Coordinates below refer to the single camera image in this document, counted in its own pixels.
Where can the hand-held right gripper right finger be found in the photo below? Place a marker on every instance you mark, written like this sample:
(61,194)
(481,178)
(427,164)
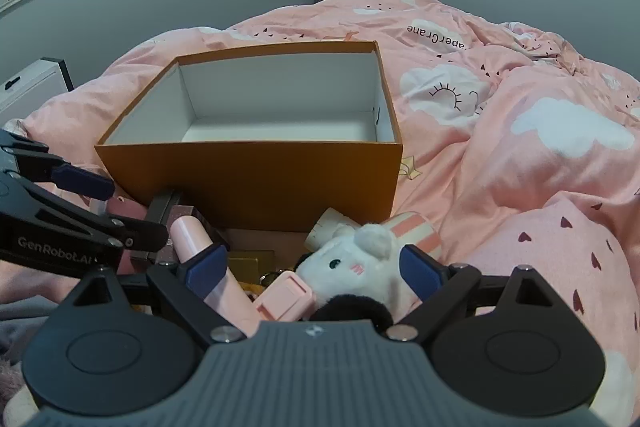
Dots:
(417,272)

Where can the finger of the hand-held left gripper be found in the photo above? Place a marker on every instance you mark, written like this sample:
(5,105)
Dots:
(82,182)
(140,234)

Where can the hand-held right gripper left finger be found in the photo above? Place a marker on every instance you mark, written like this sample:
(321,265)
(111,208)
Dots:
(207,269)

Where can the dark blue small box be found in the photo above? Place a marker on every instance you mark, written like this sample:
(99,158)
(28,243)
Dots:
(162,207)

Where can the gold box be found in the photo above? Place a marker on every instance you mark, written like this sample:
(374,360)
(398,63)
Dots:
(247,264)

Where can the pink cylindrical bottle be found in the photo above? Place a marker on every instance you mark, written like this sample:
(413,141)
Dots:
(182,234)

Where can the white and pink plush toy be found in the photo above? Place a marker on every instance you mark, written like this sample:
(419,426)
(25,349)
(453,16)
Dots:
(345,262)

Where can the orange cardboard box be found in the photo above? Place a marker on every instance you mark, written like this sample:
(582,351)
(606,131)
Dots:
(250,187)

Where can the white lotion tube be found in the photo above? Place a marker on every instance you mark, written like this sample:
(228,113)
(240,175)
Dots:
(327,222)

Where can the grey cloth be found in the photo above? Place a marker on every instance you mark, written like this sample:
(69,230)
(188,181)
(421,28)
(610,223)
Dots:
(25,322)

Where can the white cabinet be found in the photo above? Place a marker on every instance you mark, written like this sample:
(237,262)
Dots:
(30,92)

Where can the pink cloud print duvet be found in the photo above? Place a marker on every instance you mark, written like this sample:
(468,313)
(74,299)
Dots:
(500,187)

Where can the pink heart print fleece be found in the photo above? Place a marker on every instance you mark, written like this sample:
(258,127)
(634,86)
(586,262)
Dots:
(550,282)

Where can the mauve fuzzy cloth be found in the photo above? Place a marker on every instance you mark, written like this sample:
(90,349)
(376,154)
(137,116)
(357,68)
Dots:
(12,387)

